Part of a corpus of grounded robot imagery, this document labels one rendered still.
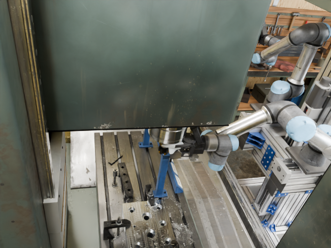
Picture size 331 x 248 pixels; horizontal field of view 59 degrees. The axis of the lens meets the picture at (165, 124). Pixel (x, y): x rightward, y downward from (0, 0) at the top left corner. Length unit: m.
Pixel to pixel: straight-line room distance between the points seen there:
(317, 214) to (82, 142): 1.59
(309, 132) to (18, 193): 1.17
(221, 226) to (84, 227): 0.84
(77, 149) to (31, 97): 1.45
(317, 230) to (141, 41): 1.11
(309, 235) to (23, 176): 1.23
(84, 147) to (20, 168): 1.47
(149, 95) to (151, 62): 0.11
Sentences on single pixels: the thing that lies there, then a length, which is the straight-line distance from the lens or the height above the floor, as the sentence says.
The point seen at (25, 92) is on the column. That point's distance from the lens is 0.82.
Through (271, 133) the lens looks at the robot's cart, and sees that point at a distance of 2.21.
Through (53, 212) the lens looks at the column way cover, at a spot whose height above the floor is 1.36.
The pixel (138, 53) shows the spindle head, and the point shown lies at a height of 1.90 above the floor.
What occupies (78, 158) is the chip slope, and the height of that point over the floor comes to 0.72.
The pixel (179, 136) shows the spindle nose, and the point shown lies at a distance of 1.14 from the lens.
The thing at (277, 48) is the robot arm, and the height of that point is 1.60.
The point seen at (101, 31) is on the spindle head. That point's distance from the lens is 0.83.
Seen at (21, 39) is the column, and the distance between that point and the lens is 0.76.
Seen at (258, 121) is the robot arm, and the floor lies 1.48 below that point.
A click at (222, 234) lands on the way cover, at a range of 1.92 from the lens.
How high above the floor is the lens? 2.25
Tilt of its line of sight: 36 degrees down
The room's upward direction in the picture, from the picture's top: 10 degrees clockwise
